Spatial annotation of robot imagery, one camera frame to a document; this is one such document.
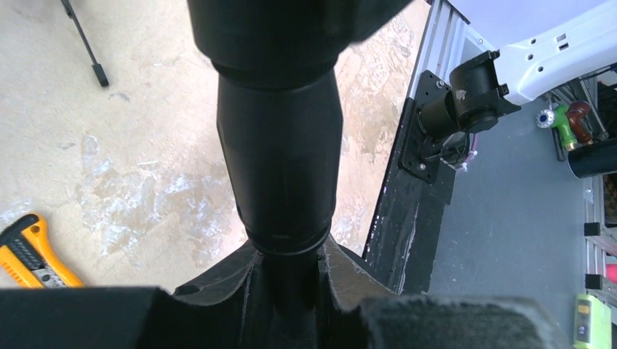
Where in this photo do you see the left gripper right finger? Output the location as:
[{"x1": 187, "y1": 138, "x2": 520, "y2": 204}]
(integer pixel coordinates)
[{"x1": 318, "y1": 235, "x2": 572, "y2": 349}]

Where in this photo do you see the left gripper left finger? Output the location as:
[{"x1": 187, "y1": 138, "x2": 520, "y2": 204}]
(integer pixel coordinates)
[{"x1": 0, "y1": 241, "x2": 263, "y2": 349}]

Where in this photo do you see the black tripod mic stand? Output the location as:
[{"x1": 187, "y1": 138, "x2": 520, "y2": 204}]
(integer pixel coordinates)
[{"x1": 61, "y1": 0, "x2": 109, "y2": 88}]

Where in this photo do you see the black round-base mic stand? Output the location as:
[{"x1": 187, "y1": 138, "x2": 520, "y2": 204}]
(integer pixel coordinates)
[{"x1": 188, "y1": 1, "x2": 406, "y2": 348}]

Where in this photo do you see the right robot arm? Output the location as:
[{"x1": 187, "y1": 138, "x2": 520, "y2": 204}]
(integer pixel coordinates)
[{"x1": 418, "y1": 1, "x2": 616, "y2": 140}]

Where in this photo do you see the yellow utility knife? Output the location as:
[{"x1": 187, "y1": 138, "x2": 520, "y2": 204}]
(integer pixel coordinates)
[{"x1": 1, "y1": 213, "x2": 84, "y2": 288}]

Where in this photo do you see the lime green box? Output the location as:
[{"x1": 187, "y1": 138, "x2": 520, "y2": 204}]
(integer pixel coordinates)
[{"x1": 573, "y1": 294, "x2": 613, "y2": 349}]

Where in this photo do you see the pink object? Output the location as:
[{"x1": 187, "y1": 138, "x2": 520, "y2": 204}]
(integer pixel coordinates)
[{"x1": 605, "y1": 263, "x2": 617, "y2": 284}]

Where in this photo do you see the black cylinder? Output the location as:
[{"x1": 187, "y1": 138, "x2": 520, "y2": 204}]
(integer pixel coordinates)
[{"x1": 567, "y1": 151, "x2": 616, "y2": 178}]

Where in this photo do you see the green toy tool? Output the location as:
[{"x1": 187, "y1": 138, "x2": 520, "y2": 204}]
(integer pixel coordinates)
[{"x1": 536, "y1": 100, "x2": 593, "y2": 151}]

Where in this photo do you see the aluminium rail frame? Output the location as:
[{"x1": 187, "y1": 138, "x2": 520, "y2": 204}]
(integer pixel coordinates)
[{"x1": 399, "y1": 1, "x2": 616, "y2": 308}]

